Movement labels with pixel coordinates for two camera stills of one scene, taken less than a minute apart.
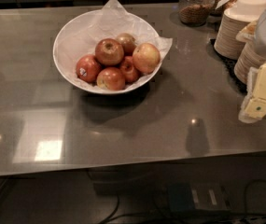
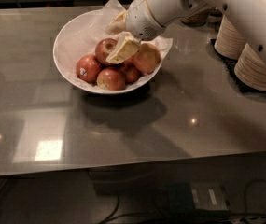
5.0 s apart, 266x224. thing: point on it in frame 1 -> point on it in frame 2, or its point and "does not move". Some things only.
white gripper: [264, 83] -> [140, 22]
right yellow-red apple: [146, 58] does not move
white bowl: [79, 35] does not move
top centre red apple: [109, 51] does not move
